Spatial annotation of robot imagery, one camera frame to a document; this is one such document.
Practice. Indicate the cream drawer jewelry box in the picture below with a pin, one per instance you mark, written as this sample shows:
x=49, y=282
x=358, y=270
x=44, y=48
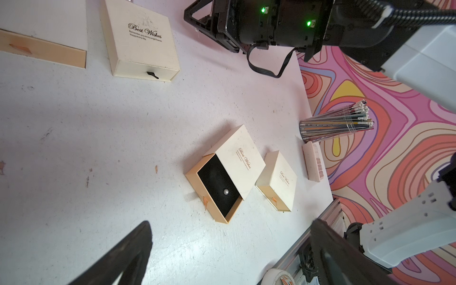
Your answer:
x=54, y=31

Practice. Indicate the cup of pencils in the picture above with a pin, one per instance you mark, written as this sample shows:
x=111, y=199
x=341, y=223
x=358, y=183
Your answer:
x=335, y=123

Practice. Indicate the white tape roll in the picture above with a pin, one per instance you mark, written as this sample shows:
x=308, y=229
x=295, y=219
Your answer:
x=276, y=276

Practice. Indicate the cream jewelry box front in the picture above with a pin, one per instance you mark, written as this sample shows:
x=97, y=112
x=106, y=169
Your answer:
x=277, y=182

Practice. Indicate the small cream jewelry box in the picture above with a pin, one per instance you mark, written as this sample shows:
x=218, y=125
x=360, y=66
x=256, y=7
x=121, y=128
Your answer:
x=139, y=42

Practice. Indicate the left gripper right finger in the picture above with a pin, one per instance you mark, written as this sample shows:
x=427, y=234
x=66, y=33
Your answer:
x=339, y=263

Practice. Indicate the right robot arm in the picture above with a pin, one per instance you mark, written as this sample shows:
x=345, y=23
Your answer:
x=413, y=42

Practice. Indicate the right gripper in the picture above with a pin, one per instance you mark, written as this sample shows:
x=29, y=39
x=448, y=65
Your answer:
x=278, y=21

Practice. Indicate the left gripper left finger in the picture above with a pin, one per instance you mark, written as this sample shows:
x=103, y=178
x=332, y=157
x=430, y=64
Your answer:
x=126, y=261

